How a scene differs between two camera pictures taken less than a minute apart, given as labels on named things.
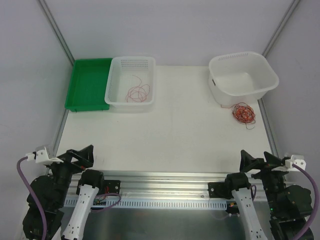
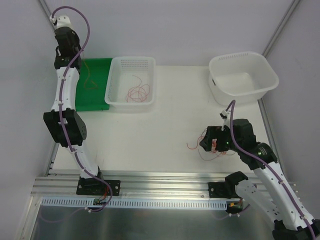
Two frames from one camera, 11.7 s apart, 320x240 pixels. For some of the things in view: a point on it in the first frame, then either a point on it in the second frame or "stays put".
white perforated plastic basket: [131, 82] stays put
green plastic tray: [88, 85] stays put
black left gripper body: [66, 158] to [66, 42]
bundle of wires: [244, 113] to [213, 149]
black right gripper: [261, 166] to [208, 139]
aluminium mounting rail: [165, 190] stays put
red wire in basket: [139, 93] stays put
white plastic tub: [241, 77] stays put
